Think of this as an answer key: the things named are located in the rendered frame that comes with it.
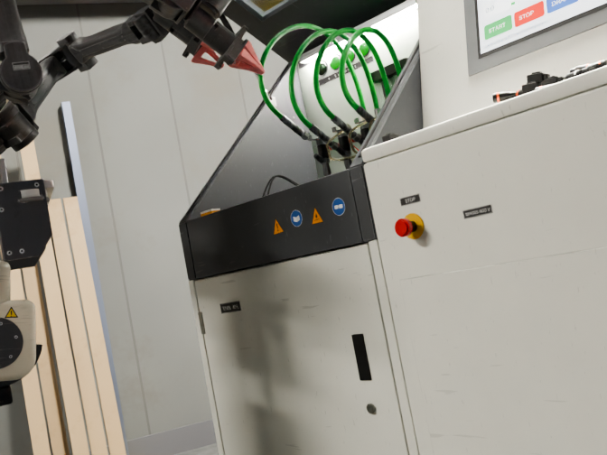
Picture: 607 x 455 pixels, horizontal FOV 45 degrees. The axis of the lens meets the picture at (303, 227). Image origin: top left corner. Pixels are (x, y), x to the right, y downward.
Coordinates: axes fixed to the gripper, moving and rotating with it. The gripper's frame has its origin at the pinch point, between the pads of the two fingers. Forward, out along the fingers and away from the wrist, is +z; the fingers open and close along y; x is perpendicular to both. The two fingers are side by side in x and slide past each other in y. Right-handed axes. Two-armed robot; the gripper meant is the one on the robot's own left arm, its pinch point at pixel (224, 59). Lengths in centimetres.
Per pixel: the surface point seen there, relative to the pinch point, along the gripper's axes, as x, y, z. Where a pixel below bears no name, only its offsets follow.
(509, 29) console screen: -8, -52, 46
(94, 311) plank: 2, 186, 12
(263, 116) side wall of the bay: -21.7, 34.1, 17.9
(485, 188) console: 34, -52, 53
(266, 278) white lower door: 38, 12, 39
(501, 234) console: 40, -51, 60
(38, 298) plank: 10, 189, -11
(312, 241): 34, -7, 40
